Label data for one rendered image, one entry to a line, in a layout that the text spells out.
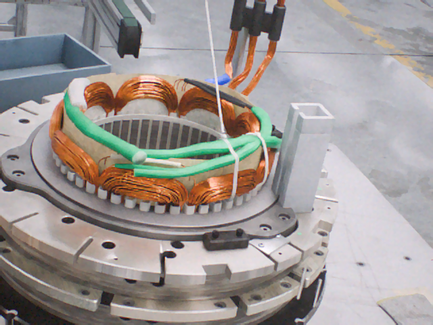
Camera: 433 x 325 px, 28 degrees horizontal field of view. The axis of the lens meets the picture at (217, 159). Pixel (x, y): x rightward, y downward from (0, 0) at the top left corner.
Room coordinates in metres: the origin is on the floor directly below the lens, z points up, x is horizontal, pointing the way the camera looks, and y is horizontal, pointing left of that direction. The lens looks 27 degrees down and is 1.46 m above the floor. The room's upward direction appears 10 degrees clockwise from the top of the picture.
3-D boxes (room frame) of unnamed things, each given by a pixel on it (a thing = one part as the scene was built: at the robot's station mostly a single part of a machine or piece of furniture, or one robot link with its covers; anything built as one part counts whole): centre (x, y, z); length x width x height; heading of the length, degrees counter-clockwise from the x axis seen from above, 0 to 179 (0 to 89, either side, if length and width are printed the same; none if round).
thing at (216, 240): (0.57, -0.02, 1.10); 0.03 x 0.01 x 0.01; 116
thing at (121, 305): (0.53, 0.01, 1.06); 0.09 x 0.04 x 0.01; 116
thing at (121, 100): (0.75, 0.08, 1.12); 0.06 x 0.02 x 0.04; 116
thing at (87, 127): (0.62, 0.10, 1.15); 0.15 x 0.04 x 0.02; 26
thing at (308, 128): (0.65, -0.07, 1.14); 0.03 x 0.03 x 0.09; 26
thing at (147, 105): (0.75, 0.08, 1.12); 0.05 x 0.01 x 0.02; 116
